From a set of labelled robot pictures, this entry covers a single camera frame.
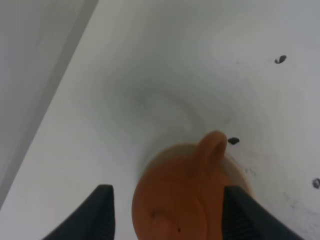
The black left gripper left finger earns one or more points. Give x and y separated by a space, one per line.
94 219

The brown clay teapot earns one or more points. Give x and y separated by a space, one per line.
181 192

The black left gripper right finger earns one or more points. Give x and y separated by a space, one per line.
244 219

